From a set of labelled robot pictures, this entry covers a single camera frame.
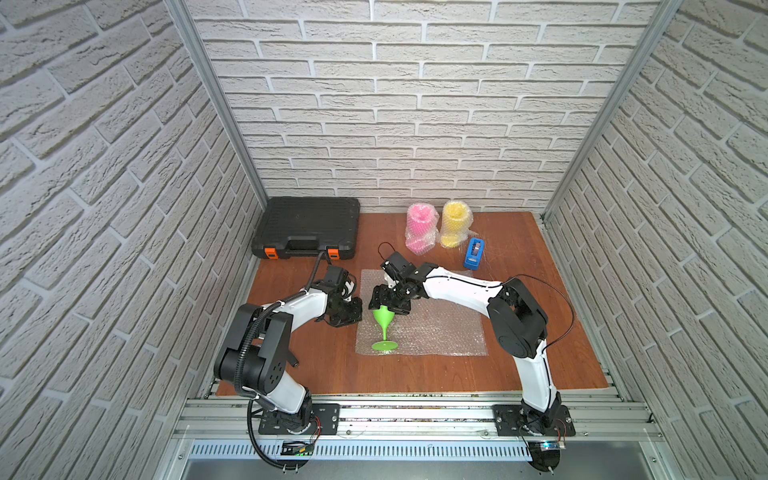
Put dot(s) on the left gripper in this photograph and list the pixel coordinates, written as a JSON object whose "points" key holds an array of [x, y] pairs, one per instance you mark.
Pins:
{"points": [[345, 310]]}

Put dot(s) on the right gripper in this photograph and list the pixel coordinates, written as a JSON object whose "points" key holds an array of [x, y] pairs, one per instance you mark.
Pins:
{"points": [[380, 298]]}

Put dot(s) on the green plastic wine glass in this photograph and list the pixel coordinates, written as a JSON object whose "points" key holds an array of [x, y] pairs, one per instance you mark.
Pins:
{"points": [[384, 317]]}

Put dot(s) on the bubble wrap sheet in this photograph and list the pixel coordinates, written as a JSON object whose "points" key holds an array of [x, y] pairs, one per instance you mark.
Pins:
{"points": [[421, 229], [456, 225], [433, 327]]}

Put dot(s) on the yellow plastic wine glass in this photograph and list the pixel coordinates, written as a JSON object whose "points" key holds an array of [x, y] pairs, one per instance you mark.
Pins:
{"points": [[454, 223]]}

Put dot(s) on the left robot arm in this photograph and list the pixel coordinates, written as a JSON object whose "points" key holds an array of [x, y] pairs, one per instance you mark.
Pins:
{"points": [[255, 352]]}

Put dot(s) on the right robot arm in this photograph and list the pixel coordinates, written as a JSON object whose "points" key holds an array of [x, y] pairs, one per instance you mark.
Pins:
{"points": [[518, 321]]}

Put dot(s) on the blue tape dispenser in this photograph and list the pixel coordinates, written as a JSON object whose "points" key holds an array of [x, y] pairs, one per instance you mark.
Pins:
{"points": [[474, 253]]}

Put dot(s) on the black plastic tool case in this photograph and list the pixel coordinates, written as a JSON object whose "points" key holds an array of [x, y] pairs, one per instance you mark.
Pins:
{"points": [[306, 226]]}

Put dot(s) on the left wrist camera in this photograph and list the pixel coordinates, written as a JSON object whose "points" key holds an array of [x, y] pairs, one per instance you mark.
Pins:
{"points": [[337, 281]]}

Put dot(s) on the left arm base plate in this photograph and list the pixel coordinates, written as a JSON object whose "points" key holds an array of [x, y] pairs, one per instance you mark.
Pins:
{"points": [[300, 420]]}

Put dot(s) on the aluminium mounting rail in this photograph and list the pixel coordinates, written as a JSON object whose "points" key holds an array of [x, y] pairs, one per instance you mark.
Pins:
{"points": [[483, 427]]}

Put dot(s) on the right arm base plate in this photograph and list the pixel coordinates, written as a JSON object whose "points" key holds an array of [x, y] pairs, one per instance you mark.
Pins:
{"points": [[534, 420]]}

